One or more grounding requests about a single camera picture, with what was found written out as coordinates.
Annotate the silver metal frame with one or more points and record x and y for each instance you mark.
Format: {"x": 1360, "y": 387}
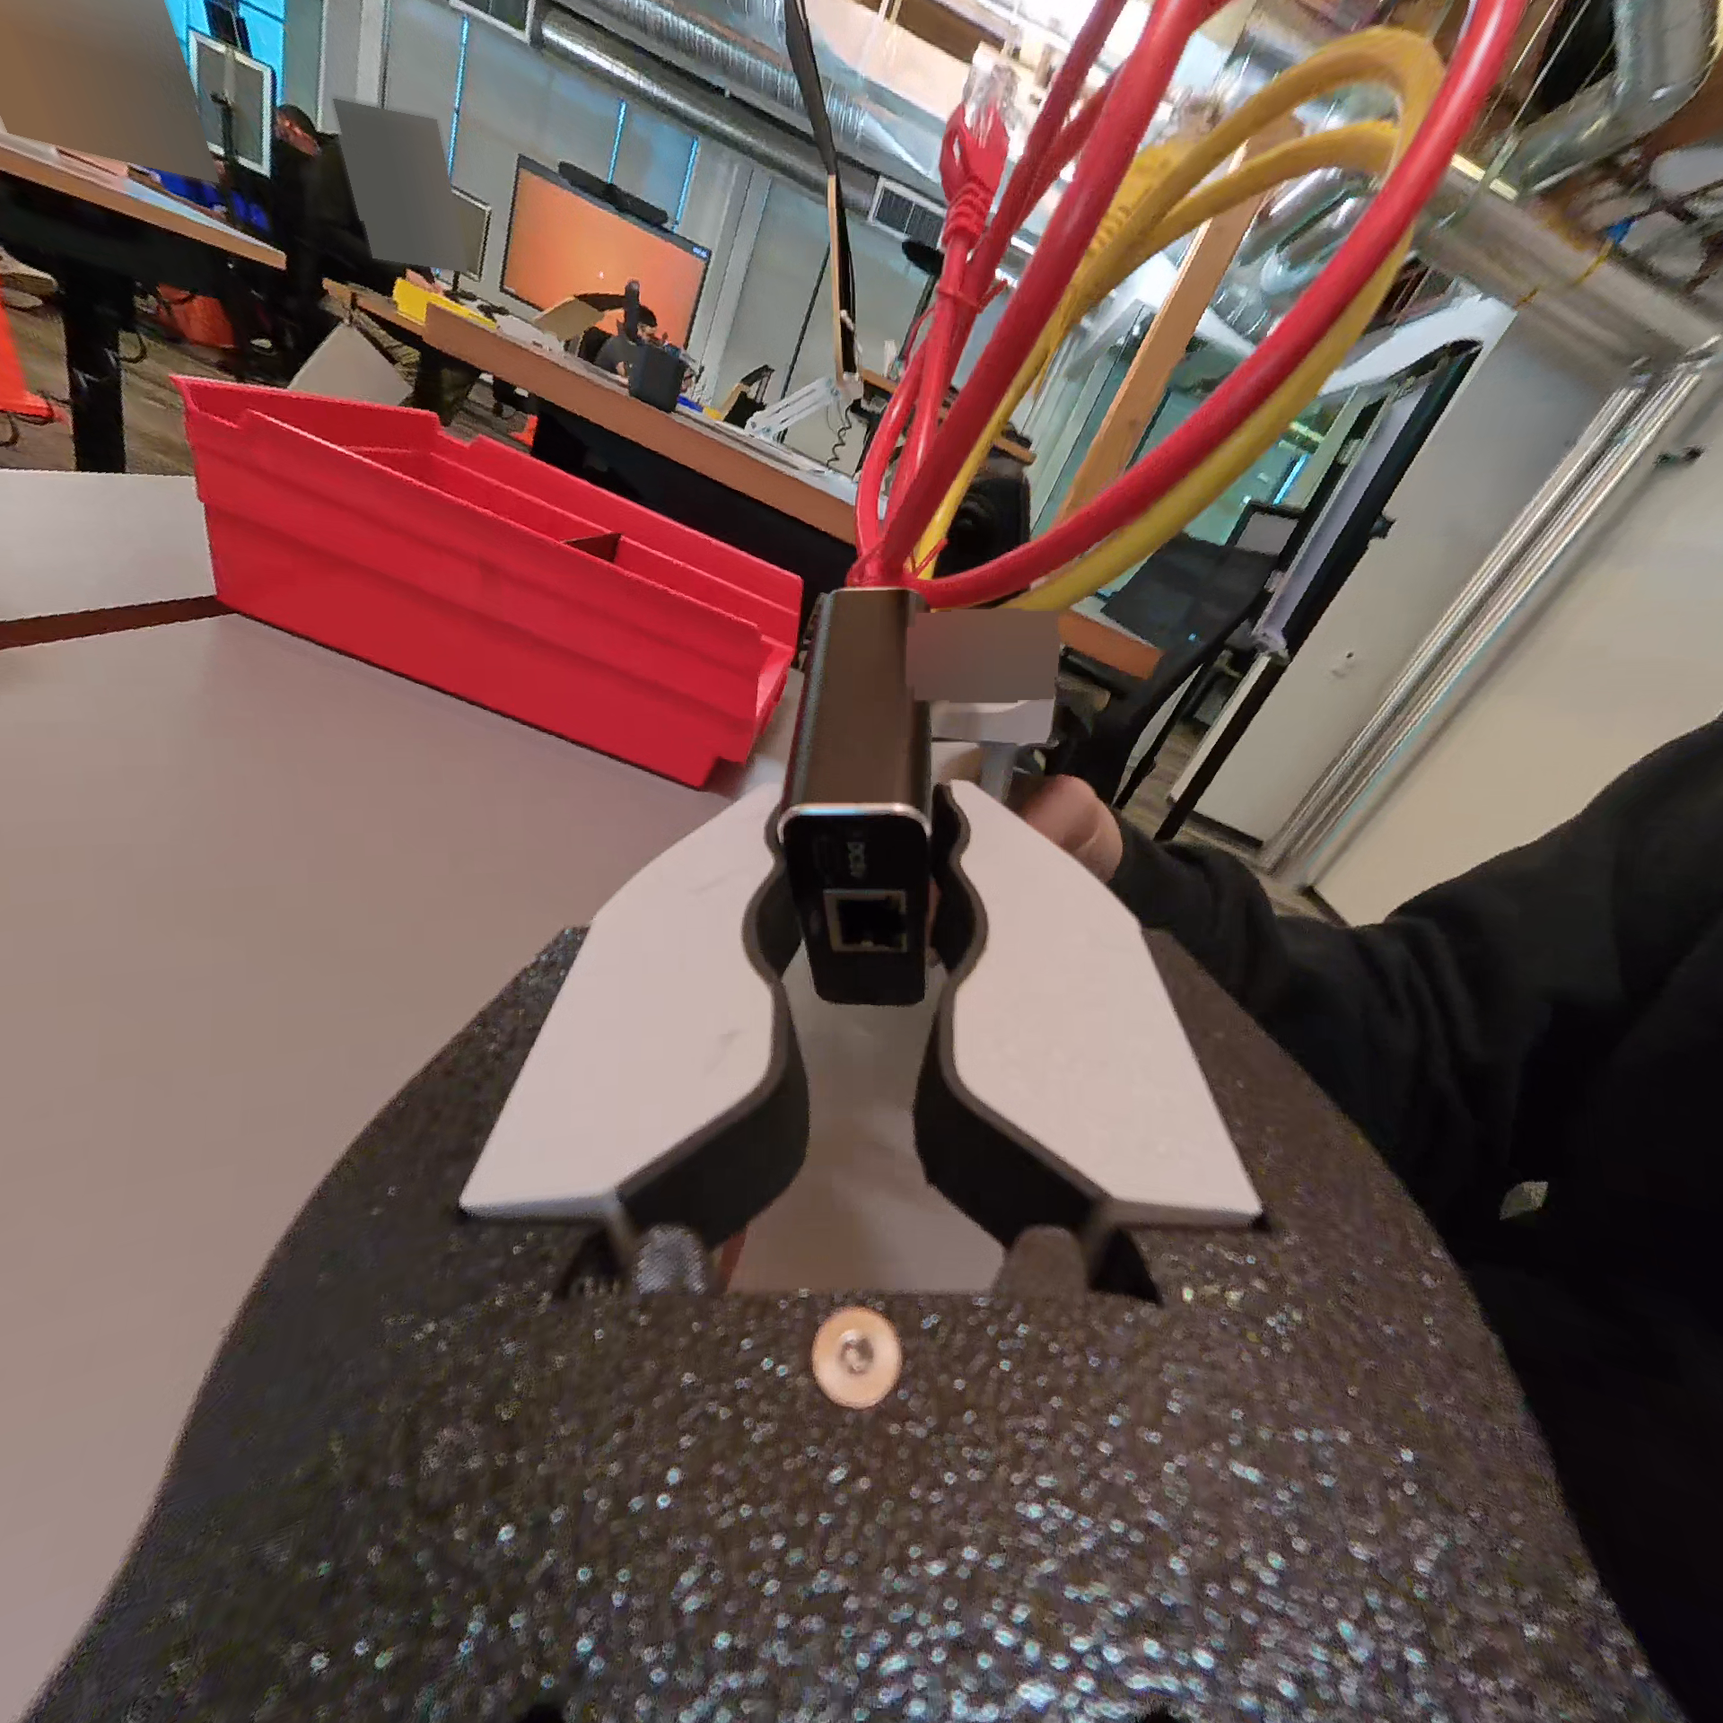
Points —
{"x": 1482, "y": 607}

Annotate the person's right hand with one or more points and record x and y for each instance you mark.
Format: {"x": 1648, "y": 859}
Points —
{"x": 1077, "y": 822}

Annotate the black pen holder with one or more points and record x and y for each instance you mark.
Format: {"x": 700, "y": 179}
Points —
{"x": 654, "y": 374}

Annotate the small monitor on stand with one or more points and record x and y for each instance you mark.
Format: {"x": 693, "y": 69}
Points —
{"x": 233, "y": 96}

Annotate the black ethernet splitter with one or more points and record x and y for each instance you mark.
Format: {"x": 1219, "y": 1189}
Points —
{"x": 856, "y": 727}

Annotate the yellow plastic bin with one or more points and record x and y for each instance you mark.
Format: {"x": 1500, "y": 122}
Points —
{"x": 443, "y": 304}

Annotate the grey panel board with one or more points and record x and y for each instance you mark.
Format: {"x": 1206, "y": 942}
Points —
{"x": 405, "y": 189}

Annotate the large monitor orange screen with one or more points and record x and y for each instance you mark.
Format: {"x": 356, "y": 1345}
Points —
{"x": 605, "y": 256}

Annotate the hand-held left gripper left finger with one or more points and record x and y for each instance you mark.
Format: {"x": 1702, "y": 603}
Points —
{"x": 647, "y": 1051}

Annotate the person's right forearm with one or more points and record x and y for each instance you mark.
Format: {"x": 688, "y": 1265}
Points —
{"x": 1345, "y": 942}

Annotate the grey desk wood edge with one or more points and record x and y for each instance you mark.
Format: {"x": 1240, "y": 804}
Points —
{"x": 727, "y": 437}
{"x": 122, "y": 189}

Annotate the red plastic bin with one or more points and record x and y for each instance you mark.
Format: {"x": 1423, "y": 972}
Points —
{"x": 470, "y": 580}

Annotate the black office chair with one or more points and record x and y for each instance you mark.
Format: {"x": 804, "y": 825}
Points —
{"x": 1184, "y": 607}

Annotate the orange traffic cone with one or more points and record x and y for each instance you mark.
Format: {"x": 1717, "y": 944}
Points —
{"x": 21, "y": 364}

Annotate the open cardboard box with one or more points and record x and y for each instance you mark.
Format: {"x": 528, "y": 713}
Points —
{"x": 564, "y": 322}

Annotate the wooden post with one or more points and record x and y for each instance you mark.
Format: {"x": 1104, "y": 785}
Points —
{"x": 1171, "y": 338}

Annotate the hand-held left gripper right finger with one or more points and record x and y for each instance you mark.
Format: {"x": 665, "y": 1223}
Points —
{"x": 1077, "y": 1051}

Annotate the person's black clothed body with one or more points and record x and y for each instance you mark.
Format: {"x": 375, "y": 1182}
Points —
{"x": 1615, "y": 1415}

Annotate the black tilted stand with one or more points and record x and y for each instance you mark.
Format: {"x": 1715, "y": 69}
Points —
{"x": 821, "y": 122}

